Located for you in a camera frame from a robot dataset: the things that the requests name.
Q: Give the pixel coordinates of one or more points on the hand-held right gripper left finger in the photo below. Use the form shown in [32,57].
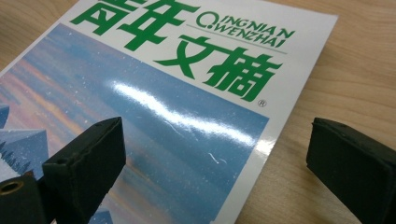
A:
[84,161]

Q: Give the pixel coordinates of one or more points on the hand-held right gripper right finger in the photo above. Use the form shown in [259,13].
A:
[355,174]

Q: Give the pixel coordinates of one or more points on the green title snow magazine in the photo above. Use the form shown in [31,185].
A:
[186,109]

